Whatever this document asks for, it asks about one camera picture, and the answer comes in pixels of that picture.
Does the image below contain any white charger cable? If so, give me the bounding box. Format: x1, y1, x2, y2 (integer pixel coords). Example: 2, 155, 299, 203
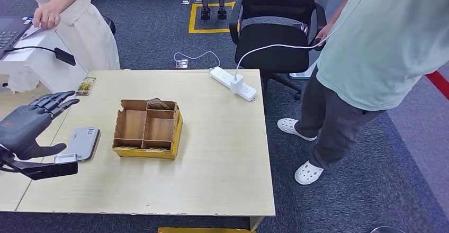
234, 31, 337, 81

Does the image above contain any white floor cable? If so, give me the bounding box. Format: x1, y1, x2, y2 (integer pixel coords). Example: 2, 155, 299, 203
174, 50, 221, 70

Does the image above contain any white printed card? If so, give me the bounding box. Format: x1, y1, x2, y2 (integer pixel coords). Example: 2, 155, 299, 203
21, 23, 42, 41

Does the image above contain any black stool base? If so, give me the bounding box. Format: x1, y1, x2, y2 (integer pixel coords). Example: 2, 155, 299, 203
102, 15, 117, 37

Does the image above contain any white desk stand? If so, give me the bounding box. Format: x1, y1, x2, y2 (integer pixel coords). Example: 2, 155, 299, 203
0, 28, 88, 101

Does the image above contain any wooden compartment box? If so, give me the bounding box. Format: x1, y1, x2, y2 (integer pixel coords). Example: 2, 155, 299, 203
112, 99, 183, 160

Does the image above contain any black adapter with cable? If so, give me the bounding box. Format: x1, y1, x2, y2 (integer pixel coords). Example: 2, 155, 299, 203
5, 46, 76, 67

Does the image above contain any white power strip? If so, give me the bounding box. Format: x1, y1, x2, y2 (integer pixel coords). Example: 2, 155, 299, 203
210, 66, 258, 102

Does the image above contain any dark laptop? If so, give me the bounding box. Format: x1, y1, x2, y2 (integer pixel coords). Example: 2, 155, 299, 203
0, 15, 34, 60

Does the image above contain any person's hand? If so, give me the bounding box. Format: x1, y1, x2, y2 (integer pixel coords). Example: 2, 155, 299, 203
31, 3, 61, 30

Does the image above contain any white clog shoe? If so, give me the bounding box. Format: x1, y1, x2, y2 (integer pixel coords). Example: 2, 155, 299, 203
277, 118, 318, 142
294, 160, 325, 186

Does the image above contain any picture card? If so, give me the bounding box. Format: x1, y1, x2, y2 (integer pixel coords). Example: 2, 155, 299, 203
75, 77, 97, 96

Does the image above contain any person's right hand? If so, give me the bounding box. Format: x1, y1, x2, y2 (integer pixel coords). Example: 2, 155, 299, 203
315, 22, 334, 48

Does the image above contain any patterned card in box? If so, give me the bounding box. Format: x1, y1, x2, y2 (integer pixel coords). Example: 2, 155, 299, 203
146, 98, 170, 111

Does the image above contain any red floor tape line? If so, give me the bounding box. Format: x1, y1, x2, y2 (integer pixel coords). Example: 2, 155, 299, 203
425, 70, 449, 101

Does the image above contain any grey card reader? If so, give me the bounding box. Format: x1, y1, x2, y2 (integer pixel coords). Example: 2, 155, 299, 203
65, 127, 101, 162

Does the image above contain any white charger plug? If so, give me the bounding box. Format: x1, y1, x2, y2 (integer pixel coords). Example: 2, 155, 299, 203
229, 74, 244, 94

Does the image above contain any yellow floor tape square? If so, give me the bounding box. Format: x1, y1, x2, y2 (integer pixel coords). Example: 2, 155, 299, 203
188, 1, 240, 34

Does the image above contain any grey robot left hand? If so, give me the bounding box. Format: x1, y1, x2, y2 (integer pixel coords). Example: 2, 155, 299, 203
0, 91, 80, 161

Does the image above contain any black office chair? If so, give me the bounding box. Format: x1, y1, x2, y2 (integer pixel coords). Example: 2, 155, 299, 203
229, 0, 328, 101

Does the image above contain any person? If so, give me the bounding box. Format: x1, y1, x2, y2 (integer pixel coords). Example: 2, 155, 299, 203
0, 0, 121, 94
277, 0, 449, 186

